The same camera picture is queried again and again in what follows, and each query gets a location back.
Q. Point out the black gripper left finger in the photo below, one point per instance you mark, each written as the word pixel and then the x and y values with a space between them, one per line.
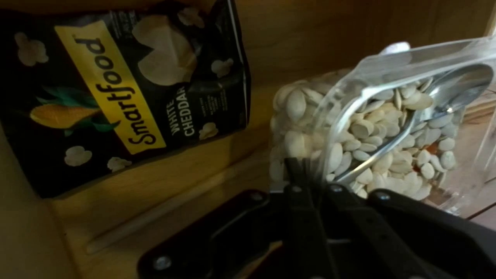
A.
pixel 248 232

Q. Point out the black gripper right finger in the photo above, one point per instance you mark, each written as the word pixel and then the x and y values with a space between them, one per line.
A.
pixel 403 237

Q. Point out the clear plastic lunch box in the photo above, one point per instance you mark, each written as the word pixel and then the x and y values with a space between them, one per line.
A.
pixel 392 128

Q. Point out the open wooden drawer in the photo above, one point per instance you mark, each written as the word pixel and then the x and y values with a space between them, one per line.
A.
pixel 171 206

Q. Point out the black Smartfood popcorn bag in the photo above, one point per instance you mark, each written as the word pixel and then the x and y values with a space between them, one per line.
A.
pixel 118 93

